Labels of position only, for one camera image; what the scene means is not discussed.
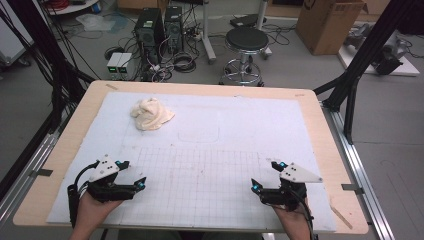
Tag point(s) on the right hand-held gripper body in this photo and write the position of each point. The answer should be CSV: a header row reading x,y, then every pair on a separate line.
x,y
286,195

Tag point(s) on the person's left hand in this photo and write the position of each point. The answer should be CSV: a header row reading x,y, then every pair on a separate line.
x,y
91,210

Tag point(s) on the black metal frame post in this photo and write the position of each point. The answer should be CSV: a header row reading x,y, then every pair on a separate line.
x,y
366,50

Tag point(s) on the white cabinet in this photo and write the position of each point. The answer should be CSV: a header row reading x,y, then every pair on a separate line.
x,y
11,36

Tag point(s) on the white board with machine parts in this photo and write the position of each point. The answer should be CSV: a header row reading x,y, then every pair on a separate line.
x,y
408,66

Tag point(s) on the aluminium rail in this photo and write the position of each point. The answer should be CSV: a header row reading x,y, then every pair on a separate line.
x,y
30,166
360,173

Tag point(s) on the white grid mat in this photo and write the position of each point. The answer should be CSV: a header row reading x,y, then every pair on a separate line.
x,y
206,113

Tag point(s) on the clear plastic bag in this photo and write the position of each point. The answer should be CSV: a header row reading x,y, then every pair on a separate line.
x,y
95,21

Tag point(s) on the round white table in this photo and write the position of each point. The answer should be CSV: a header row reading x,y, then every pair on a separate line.
x,y
73,7

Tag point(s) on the brown cardboard box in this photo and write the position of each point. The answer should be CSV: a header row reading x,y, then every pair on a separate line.
x,y
328,26

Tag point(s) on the black round stool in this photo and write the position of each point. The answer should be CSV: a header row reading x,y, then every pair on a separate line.
x,y
246,39

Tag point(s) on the flat black case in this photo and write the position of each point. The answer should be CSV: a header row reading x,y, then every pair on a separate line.
x,y
246,20

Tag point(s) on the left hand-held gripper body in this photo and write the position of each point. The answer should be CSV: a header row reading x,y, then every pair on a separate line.
x,y
106,190

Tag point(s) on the grey metal bracket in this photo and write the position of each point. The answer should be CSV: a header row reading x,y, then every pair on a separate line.
x,y
41,172
351,187

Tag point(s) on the white desk leg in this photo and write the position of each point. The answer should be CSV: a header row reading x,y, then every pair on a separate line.
x,y
207,33
263,20

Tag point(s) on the large black computer tower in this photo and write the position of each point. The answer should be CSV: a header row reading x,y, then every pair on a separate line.
x,y
148,33

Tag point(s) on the thin wooden stick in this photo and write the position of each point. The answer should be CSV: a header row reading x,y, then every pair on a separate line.
x,y
340,216

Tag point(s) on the white power supply box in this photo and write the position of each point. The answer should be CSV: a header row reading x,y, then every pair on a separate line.
x,y
125,63
113,63

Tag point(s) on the cream patterned cloth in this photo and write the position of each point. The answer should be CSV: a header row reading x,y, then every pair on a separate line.
x,y
151,115

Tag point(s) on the slim black computer tower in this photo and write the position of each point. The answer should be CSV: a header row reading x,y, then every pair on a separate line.
x,y
173,28

